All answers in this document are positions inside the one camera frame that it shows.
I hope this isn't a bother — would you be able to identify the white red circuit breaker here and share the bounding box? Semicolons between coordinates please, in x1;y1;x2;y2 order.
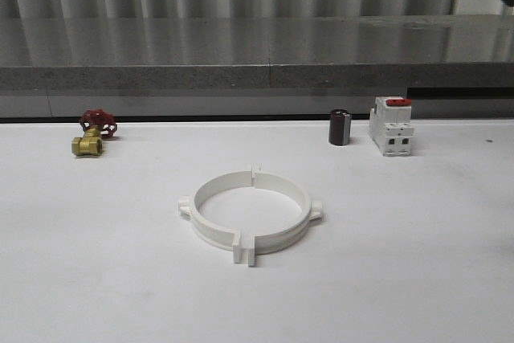
369;96;414;157

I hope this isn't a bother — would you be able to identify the grey stone countertop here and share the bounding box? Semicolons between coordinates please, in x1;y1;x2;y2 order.
1;15;513;97

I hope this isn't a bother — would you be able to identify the white half pipe clamp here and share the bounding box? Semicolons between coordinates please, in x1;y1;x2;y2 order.
243;169;323;267
178;166;255;267

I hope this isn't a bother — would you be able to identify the black cylindrical capacitor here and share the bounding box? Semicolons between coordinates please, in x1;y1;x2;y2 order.
328;109;352;146

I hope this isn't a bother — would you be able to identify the brass valve red handle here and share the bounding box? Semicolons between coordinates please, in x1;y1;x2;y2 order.
71;109;117;156

